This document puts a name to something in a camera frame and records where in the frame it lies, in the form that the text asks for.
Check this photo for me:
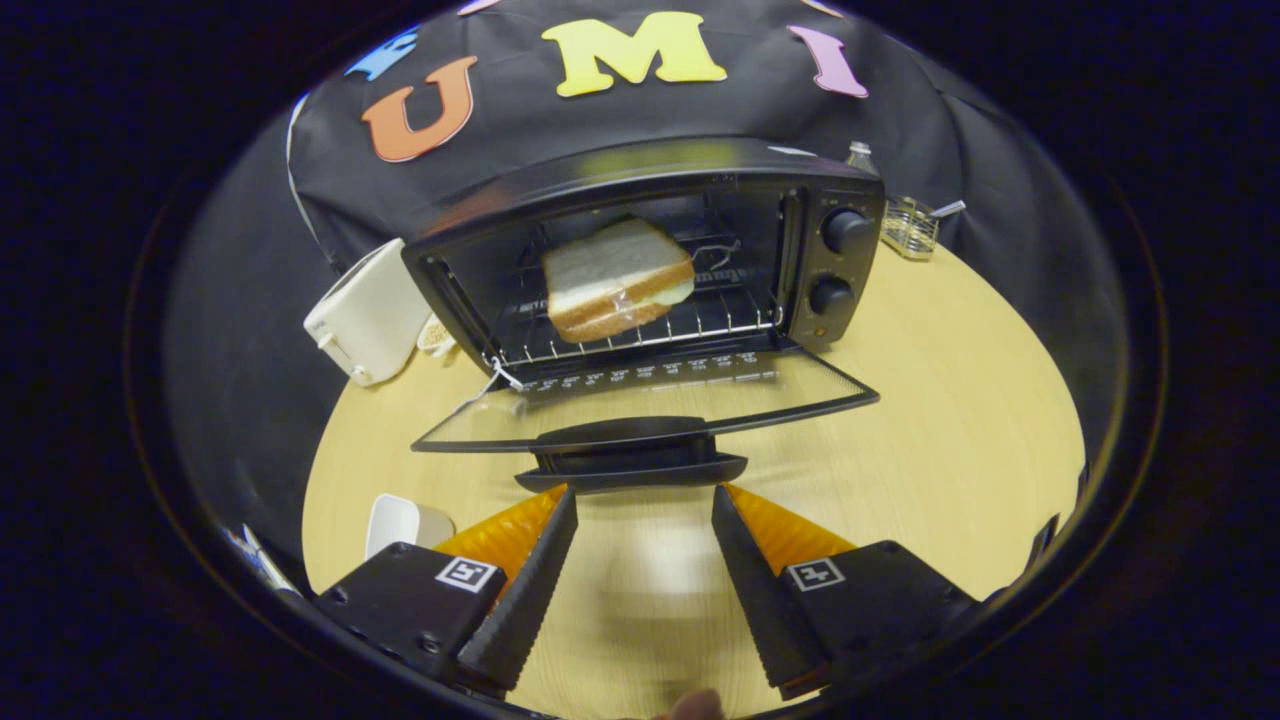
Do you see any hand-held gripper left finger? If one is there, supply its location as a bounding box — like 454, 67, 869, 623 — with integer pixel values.
315, 485, 579, 696

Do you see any wire mesh basket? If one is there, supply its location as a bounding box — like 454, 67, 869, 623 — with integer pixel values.
880, 195, 941, 262

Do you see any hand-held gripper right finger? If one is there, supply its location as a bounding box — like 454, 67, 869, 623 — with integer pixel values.
711, 484, 981, 701

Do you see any black toaster oven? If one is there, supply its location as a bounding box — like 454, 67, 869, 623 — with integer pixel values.
400, 137, 887, 494

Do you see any white string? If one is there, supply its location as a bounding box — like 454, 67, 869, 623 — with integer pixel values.
455, 358, 526, 411

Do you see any white pop-up toaster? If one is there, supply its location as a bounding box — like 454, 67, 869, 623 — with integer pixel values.
303, 237, 436, 388

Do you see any toast sandwich with lettuce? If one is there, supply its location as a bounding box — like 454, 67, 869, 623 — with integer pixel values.
541, 217, 697, 345

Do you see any white rectangular plate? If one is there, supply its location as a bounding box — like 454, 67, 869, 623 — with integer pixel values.
364, 493, 457, 561

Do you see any white compartment tray with beans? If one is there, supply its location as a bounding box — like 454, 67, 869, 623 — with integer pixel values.
416, 315, 461, 359

